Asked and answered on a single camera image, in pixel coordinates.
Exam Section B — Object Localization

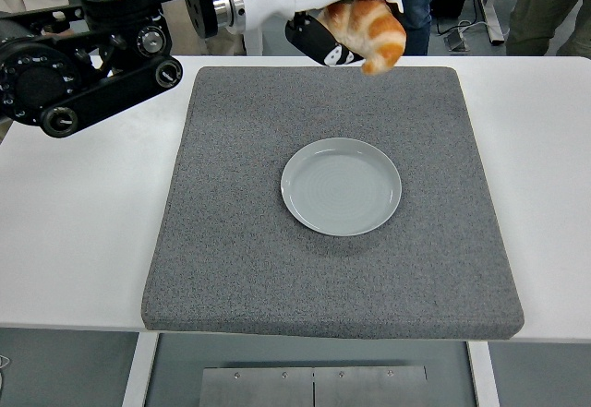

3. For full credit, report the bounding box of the golden croissant bread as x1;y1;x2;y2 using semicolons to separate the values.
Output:
316;0;408;76

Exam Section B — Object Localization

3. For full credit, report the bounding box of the grey round plate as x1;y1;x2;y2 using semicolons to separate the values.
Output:
280;137;403;236

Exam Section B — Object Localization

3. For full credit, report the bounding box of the grey metal plate with screws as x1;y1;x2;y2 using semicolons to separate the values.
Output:
199;365;429;407

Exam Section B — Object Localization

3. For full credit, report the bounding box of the grey floor pedal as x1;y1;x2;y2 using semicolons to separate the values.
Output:
443;28;470;52

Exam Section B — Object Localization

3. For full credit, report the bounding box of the white background desk leg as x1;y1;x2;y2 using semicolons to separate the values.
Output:
475;0;505;46

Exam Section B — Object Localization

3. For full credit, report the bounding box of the grey felt mat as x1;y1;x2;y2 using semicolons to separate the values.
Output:
139;65;526;342

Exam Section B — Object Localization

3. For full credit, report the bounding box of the white table leg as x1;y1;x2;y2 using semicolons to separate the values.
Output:
465;341;501;407
120;332;161;407

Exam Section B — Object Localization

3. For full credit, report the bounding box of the white background post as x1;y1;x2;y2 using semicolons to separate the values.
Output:
244;14;264;56

